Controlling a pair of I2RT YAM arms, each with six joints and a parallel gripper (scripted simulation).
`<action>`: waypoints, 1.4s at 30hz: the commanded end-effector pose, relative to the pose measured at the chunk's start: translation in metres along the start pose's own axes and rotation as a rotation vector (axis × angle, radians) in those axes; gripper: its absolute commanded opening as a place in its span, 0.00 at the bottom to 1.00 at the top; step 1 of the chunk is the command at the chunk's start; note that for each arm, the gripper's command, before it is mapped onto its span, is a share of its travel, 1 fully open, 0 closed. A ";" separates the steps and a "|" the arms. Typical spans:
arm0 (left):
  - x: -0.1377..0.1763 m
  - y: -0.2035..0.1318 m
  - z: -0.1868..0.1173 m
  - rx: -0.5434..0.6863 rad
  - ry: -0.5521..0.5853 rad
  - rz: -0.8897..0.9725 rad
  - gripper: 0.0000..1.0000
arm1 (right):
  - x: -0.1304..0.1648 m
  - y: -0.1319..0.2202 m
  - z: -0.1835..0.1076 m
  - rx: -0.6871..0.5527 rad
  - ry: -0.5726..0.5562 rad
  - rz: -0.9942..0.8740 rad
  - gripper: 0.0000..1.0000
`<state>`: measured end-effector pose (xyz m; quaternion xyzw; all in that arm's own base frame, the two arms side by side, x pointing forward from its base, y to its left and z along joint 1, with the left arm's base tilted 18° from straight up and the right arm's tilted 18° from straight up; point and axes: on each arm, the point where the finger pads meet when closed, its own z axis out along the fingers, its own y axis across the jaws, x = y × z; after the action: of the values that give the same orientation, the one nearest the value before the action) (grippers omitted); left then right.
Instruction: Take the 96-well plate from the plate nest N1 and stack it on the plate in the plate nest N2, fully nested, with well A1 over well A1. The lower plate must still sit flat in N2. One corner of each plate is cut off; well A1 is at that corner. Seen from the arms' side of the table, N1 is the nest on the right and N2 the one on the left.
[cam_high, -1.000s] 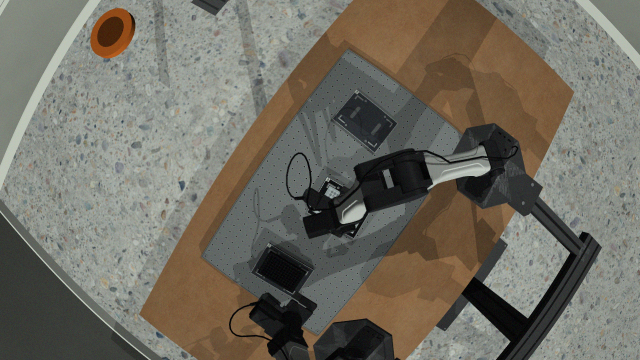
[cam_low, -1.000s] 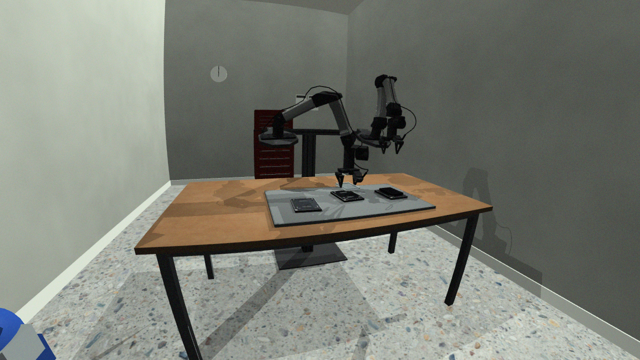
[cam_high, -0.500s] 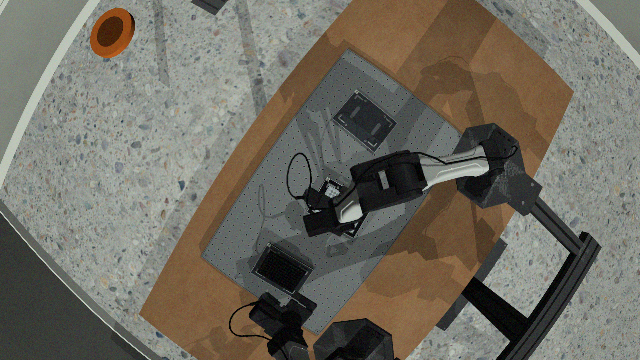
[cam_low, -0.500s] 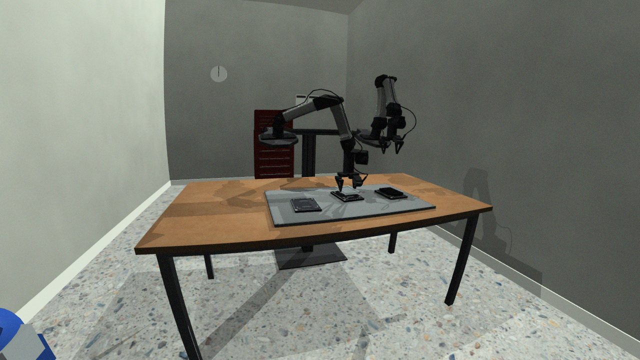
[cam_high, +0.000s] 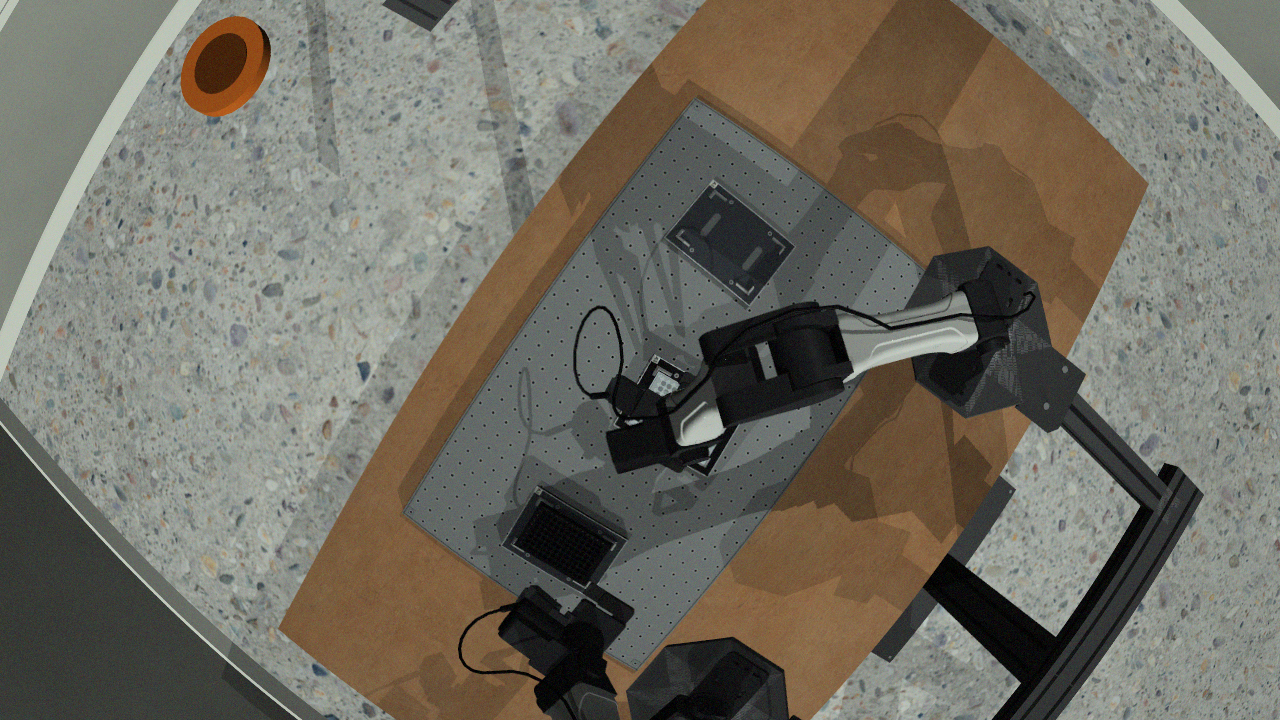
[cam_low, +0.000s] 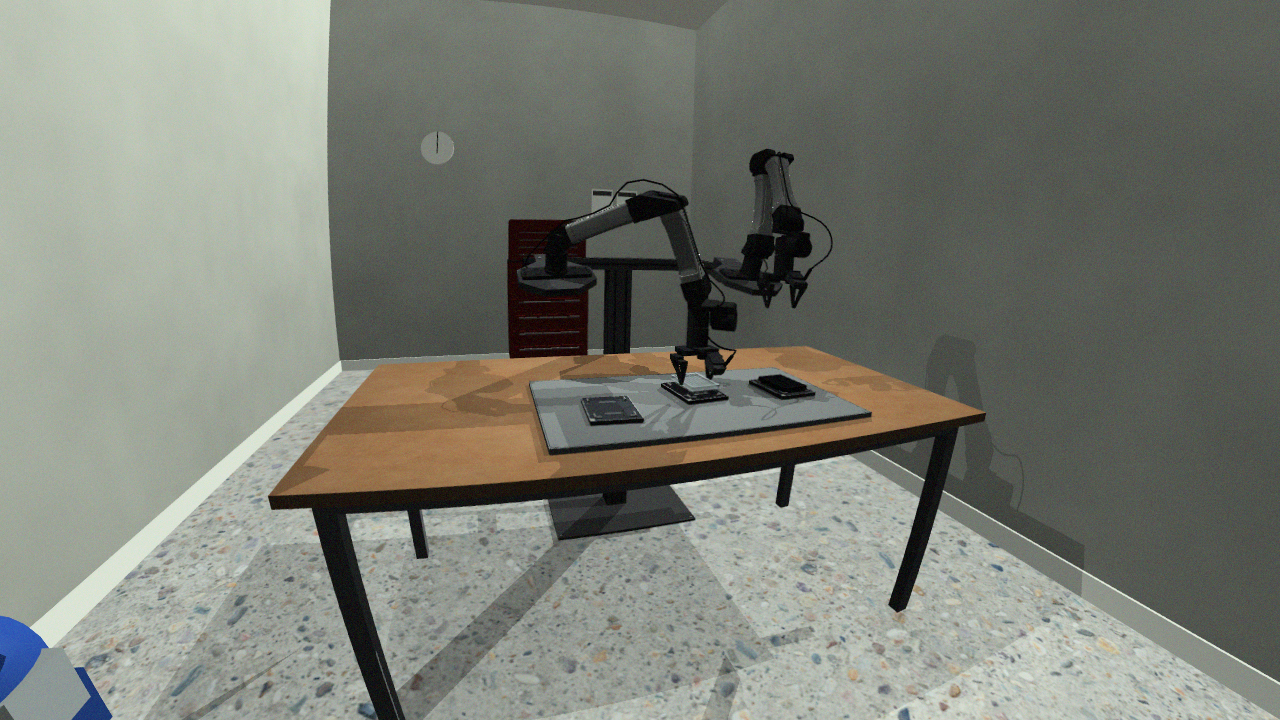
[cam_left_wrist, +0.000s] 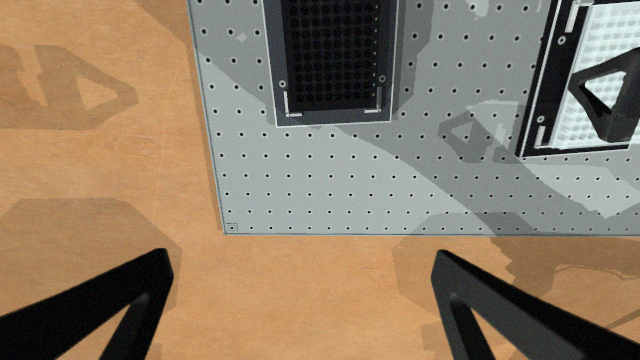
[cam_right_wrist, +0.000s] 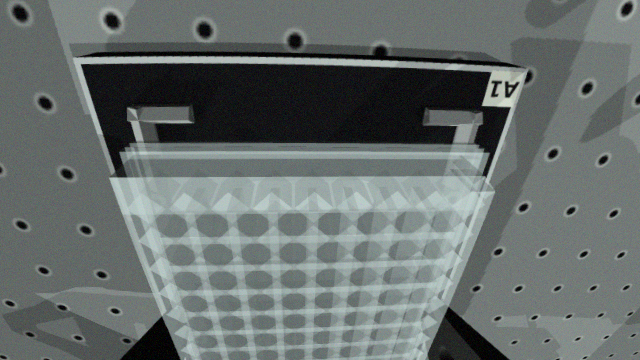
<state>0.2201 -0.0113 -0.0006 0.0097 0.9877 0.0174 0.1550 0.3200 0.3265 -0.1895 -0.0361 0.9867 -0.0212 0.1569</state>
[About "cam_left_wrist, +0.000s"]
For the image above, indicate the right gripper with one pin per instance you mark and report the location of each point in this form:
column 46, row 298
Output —
column 619, row 123

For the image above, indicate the clear well plate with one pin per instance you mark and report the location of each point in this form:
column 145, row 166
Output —
column 608, row 31

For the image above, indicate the grey flat base plate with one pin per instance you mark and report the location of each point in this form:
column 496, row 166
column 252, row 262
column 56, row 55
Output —
column 443, row 166

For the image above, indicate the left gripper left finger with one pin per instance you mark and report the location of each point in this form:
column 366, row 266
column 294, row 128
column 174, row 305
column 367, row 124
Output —
column 47, row 329

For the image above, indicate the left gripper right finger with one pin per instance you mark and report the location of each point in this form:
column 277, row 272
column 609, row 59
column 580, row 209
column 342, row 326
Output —
column 538, row 329

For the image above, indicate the black well plate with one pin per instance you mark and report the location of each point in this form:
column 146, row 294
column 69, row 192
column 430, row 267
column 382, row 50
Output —
column 331, row 49

